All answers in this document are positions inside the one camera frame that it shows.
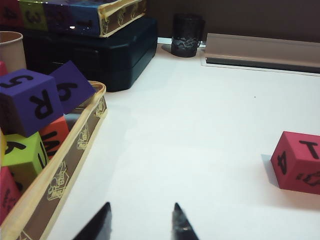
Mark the brown paper cup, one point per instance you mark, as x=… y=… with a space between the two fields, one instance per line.
x=12 y=55

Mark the purple foam block b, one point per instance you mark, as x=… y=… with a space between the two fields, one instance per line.
x=72 y=87

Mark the red foam block T 4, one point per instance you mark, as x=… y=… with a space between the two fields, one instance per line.
x=295 y=162

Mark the green foam block 4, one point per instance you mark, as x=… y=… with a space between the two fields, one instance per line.
x=22 y=152

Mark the red foam block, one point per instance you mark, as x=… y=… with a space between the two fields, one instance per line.
x=7 y=192
x=2 y=68

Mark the purple foam block 9 R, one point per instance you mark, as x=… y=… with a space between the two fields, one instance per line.
x=32 y=102

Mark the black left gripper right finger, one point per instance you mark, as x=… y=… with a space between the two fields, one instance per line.
x=182 y=227

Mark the orange foam block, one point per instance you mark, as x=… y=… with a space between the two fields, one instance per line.
x=55 y=137

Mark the brown desk divider panel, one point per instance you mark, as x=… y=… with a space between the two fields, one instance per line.
x=250 y=17

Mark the brown yellow trimmed box tray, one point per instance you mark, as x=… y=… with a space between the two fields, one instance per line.
x=62 y=175

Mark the blue lidded toy box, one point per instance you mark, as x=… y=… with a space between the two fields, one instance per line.
x=75 y=17

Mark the dark blue plastic case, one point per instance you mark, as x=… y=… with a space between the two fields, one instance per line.
x=100 y=60

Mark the black glass mug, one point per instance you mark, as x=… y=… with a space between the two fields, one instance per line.
x=186 y=37

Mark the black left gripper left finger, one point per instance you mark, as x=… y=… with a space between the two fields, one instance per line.
x=97 y=227

